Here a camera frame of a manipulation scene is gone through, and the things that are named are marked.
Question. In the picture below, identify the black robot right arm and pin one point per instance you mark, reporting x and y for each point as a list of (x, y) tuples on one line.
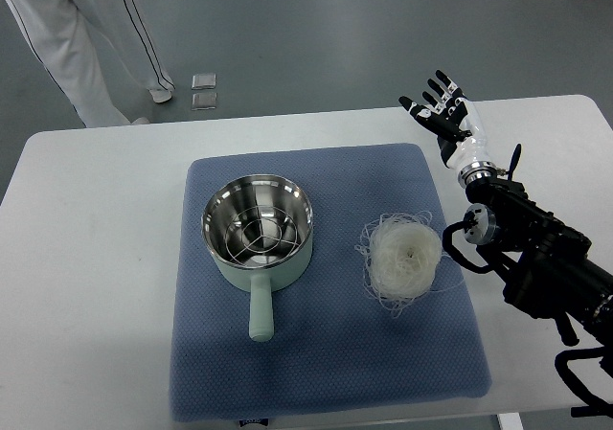
[(545, 268)]

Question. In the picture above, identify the upper metal floor plate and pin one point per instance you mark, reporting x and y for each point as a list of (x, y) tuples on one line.
[(203, 81)]

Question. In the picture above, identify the blue textured fabric mat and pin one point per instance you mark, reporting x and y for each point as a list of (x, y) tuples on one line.
[(334, 347)]

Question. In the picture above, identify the person in white trousers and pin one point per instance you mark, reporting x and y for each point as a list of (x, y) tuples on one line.
[(57, 31)]

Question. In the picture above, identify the mint green steel pot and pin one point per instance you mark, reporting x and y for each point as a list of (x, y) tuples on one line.
[(260, 282)]

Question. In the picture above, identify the white vermicelli noodle nest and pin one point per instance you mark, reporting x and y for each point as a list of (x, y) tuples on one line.
[(402, 260)]

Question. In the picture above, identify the round wire steaming rack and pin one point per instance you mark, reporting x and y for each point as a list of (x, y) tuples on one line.
[(259, 236)]

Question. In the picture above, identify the white table leg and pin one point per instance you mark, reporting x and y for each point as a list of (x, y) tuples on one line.
[(510, 421)]

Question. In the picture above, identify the lower metal floor plate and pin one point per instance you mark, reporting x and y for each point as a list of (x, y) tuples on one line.
[(204, 100)]

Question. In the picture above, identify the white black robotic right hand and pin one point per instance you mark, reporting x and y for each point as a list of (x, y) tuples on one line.
[(454, 119)]

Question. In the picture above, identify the metal floor plate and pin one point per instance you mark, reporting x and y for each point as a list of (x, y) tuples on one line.
[(203, 81), (204, 100)]

